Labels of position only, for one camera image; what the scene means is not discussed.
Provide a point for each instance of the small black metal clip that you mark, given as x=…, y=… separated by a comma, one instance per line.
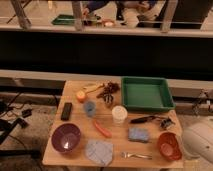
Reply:
x=166, y=123

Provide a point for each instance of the black handled knife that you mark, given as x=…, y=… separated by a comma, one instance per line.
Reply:
x=143, y=119

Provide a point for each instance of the brown dried plant toy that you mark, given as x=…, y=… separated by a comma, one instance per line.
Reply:
x=109, y=89

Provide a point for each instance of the grey folded cloth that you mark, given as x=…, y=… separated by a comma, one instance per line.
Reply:
x=100, y=152

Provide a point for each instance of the orange carrot toy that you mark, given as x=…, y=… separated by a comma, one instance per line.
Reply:
x=102, y=130

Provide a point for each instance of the blue sponge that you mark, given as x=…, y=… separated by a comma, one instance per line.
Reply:
x=138, y=135

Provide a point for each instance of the black rectangular block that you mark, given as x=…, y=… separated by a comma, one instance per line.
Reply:
x=66, y=112

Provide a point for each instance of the silver metal fork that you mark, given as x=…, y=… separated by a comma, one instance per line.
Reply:
x=128, y=155

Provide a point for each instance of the yellow banana toy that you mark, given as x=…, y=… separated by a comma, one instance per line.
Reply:
x=92, y=87

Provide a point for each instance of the wooden table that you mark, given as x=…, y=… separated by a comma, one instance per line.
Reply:
x=119, y=137

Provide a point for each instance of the green tray in background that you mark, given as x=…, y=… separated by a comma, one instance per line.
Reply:
x=63, y=19

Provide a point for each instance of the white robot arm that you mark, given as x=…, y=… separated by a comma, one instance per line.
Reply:
x=198, y=140

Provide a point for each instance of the purple plastic bowl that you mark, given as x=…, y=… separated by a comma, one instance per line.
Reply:
x=66, y=137

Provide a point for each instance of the orange plastic bowl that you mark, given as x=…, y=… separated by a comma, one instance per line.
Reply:
x=168, y=146

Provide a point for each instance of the white plastic cup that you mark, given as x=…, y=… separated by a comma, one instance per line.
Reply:
x=119, y=114

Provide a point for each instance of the orange round fruit toy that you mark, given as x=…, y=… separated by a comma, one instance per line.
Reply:
x=81, y=96

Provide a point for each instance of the metal binder clip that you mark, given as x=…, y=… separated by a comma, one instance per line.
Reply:
x=108, y=99

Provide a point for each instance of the blue plastic cup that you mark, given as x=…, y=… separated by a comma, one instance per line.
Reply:
x=89, y=108

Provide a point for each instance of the green plastic tray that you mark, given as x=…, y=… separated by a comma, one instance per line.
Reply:
x=146, y=94

